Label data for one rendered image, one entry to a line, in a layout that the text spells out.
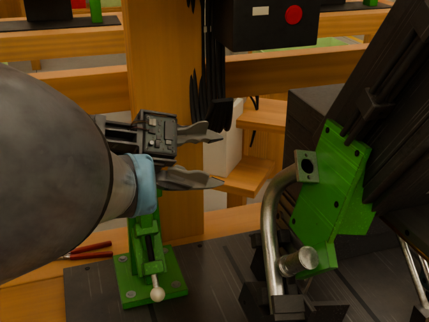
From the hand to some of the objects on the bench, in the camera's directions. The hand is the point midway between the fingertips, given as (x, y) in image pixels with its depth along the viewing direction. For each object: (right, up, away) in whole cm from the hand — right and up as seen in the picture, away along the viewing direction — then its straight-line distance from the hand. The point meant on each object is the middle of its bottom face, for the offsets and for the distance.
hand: (214, 161), depth 74 cm
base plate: (+26, -26, +25) cm, 45 cm away
